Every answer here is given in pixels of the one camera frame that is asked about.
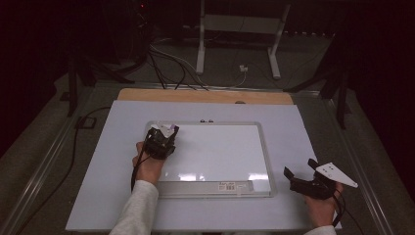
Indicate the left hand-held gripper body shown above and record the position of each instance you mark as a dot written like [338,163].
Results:
[160,147]

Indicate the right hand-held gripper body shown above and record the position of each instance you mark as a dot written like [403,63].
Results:
[314,189]

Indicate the purple and black eraser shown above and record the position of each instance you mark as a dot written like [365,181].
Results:
[172,126]

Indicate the person's right hand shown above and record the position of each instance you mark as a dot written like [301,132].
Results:
[321,210]

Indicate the person's left hand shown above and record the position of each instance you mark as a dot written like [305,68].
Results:
[148,169]

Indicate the large white board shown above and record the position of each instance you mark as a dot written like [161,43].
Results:
[107,163]

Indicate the small dark round object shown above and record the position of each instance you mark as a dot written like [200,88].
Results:
[240,102]

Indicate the black floor stand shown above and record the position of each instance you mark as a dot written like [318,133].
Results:
[72,84]
[341,98]

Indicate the white metal stand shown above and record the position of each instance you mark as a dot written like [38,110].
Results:
[241,23]

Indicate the whiteboard with metal frame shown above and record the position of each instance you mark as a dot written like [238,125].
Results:
[221,153]

